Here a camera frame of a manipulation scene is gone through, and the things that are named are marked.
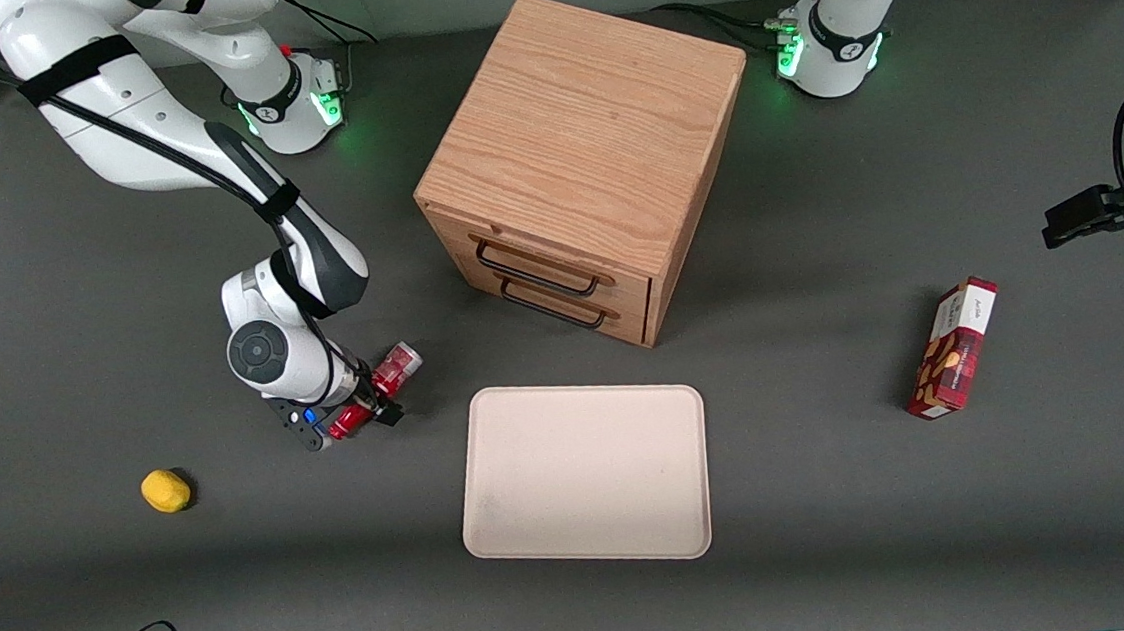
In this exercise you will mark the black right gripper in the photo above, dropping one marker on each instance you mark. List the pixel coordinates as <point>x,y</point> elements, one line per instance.
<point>363,390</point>

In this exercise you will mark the red coke bottle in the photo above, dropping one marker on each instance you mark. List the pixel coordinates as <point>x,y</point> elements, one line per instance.
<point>396,367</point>

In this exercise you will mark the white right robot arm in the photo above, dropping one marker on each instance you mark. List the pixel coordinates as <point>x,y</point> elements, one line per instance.
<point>125,119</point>

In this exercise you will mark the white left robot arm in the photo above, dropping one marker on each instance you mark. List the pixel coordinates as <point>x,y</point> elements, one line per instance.
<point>846,42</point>

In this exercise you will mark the beige rectangular tray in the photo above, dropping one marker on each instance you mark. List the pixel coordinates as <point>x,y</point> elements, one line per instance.
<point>585,474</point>

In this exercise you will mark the red plaid snack box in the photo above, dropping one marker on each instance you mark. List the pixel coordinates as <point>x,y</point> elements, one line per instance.
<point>956,350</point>

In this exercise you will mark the yellow lemon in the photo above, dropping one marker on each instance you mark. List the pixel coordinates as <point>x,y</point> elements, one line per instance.
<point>166,491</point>

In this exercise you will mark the wooden drawer front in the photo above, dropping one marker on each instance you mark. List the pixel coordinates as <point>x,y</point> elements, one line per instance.
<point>635,328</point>
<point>630,291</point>

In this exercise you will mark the wooden drawer cabinet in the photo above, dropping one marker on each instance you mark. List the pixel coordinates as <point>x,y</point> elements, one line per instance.
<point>587,123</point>

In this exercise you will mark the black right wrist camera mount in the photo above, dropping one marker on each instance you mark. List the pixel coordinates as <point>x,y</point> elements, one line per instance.
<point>302,428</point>

